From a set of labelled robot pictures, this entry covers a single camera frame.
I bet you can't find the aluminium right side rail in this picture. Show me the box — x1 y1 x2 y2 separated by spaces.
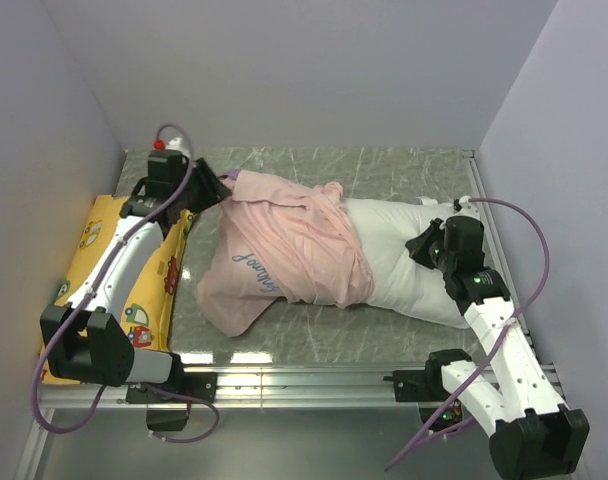
458 150 560 386

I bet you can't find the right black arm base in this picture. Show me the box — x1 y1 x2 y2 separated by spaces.
383 370 463 432

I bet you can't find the aluminium front rail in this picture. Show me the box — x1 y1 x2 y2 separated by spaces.
40 365 442 410

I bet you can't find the purple cable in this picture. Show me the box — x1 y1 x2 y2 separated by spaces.
383 197 551 472
31 124 195 435

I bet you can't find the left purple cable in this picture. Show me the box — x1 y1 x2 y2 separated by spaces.
31 124 195 435

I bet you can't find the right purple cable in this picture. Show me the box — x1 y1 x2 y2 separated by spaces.
383 197 551 472

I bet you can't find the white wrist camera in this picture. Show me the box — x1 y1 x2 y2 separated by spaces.
153 136 191 157
419 195 481 220

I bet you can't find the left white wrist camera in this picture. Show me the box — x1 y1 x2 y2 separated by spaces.
153 136 191 157

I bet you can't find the aluminium rail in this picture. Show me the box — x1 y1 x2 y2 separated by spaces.
40 365 442 410
458 150 560 386

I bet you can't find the yellow cartoon car pillow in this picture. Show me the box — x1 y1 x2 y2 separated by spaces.
37 194 198 386

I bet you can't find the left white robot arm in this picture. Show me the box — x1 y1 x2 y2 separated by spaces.
37 149 231 402

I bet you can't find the white pillow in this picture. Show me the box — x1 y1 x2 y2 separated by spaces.
343 198 469 330

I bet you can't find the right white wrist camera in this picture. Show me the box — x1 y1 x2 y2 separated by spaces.
419 195 481 220

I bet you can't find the pink purple Elsa pillowcase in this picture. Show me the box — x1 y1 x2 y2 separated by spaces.
197 170 375 337

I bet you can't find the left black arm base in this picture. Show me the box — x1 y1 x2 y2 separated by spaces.
125 372 221 444

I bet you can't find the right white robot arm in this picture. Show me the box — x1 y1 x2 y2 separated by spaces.
406 216 590 479

